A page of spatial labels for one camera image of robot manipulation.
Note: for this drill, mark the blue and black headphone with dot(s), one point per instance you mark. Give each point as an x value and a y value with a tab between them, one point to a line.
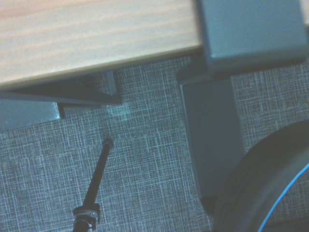
253	181

